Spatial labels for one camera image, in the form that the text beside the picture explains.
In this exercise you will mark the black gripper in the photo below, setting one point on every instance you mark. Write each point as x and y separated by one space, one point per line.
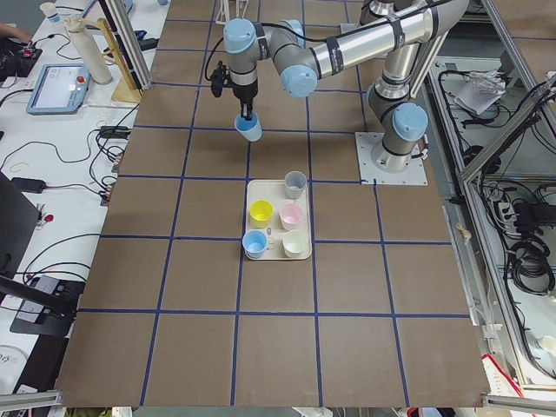
242 92

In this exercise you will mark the light blue cup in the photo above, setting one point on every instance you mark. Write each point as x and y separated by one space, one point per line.
249 129

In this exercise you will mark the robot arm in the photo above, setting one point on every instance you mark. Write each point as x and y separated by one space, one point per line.
410 38

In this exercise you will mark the grey cup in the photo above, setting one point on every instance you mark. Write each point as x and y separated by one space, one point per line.
295 183

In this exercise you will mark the yellow cup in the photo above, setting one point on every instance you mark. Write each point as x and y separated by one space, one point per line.
260 213

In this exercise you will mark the pink cup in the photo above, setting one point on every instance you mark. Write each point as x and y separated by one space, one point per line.
291 216

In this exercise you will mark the blue cup on tray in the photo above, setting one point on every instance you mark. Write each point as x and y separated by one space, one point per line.
254 243

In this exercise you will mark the cream white cup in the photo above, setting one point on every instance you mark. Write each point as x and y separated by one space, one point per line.
294 243

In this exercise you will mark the wooden mug tree stand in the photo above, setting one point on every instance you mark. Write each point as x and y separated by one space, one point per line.
126 90

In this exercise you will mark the cream plastic tray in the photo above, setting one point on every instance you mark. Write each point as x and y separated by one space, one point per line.
274 191

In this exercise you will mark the blue teach pendant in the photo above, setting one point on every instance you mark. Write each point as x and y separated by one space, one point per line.
59 90

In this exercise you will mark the black power adapter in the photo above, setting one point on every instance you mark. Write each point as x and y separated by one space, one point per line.
29 185

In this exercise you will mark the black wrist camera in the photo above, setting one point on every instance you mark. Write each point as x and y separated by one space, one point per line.
219 79

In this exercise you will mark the aluminium frame post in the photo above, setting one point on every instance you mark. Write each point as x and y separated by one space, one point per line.
122 29

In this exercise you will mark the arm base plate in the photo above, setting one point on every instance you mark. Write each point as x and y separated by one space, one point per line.
378 167

